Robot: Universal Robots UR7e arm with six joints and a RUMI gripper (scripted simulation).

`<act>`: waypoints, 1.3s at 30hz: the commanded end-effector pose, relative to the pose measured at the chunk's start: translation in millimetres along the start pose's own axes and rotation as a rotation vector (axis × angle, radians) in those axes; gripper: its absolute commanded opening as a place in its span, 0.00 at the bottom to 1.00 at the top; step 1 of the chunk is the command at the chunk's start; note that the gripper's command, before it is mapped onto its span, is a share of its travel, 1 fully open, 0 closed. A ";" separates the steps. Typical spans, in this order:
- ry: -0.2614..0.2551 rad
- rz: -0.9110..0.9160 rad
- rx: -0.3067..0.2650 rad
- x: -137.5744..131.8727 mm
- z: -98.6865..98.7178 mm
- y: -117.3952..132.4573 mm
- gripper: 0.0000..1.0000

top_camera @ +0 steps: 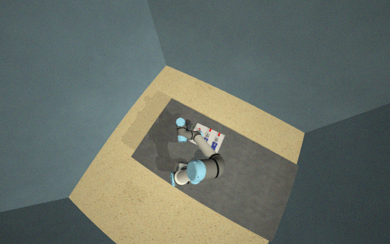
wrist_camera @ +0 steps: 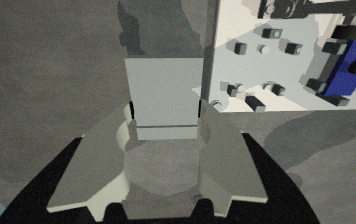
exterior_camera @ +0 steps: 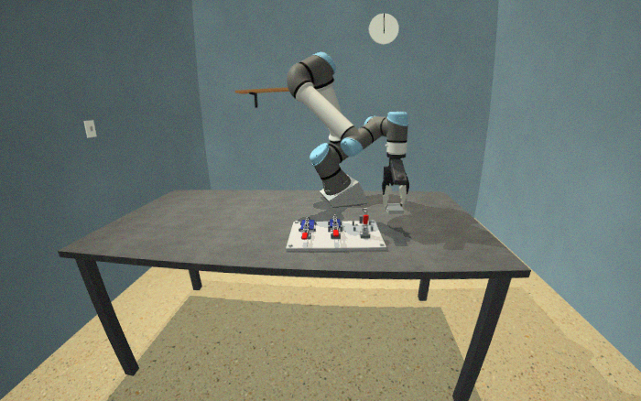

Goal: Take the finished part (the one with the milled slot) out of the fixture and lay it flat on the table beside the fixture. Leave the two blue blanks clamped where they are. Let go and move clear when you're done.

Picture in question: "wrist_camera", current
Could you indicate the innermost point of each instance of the blue metal block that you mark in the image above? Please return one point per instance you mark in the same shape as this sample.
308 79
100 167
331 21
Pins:
339 82

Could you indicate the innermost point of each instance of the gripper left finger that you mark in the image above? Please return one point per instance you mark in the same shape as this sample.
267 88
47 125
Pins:
79 183

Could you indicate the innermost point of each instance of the white fixture plate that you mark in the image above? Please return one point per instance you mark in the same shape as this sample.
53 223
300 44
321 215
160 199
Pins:
236 22

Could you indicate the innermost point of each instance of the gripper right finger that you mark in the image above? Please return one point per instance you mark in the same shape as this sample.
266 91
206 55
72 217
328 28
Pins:
242 180

